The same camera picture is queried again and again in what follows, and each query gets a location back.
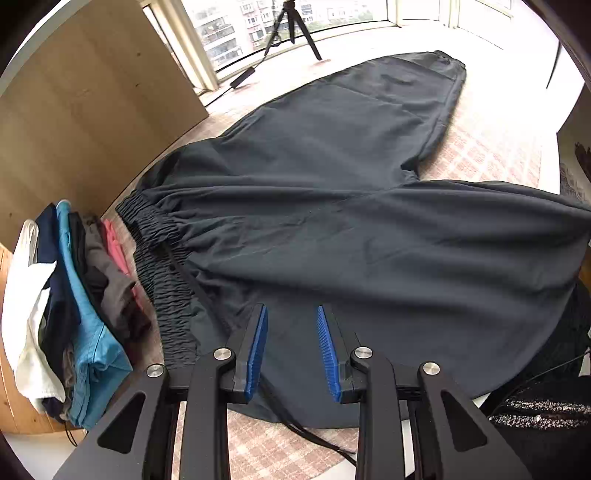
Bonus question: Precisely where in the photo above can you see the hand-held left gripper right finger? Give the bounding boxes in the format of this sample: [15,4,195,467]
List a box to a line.
[316,305,533,480]

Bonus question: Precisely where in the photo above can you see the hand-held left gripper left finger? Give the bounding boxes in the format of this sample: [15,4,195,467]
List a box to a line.
[53,303,269,480]

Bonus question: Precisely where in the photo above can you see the dark grey pants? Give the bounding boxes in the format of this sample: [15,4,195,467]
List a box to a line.
[115,51,591,468]

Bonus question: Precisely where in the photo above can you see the grey folded garment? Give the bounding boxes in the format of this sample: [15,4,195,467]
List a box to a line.
[81,213,153,342]

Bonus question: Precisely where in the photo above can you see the blue folded garment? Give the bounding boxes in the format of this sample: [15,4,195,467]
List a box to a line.
[55,199,134,428]

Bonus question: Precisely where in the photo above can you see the pink folded garment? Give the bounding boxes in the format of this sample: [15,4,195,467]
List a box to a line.
[102,218,146,305]

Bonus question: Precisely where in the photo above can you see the navy folded garment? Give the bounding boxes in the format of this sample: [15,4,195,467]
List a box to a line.
[34,205,77,418]

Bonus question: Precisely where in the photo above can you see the person's dark sparkly clothing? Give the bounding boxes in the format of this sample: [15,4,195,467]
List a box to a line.
[480,277,591,480]

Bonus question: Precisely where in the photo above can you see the white folded garment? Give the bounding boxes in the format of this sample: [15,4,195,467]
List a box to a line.
[1,219,66,403]

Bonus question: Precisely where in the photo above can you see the pink plaid mat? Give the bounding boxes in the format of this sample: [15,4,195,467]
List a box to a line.
[99,28,561,480]

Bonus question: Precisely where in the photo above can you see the wooden board panel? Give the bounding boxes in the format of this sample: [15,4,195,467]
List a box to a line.
[0,0,211,254]

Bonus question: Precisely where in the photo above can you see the apartment buildings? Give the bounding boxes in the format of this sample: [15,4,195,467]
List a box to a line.
[182,0,389,70]

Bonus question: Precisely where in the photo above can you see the black tripod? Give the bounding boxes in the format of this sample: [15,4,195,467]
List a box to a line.
[263,0,323,62]

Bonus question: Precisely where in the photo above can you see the black cable with adapter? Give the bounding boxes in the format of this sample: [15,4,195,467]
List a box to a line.
[201,39,278,108]

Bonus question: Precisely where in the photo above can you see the window frame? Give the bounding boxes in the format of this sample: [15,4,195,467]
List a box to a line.
[141,0,515,95]

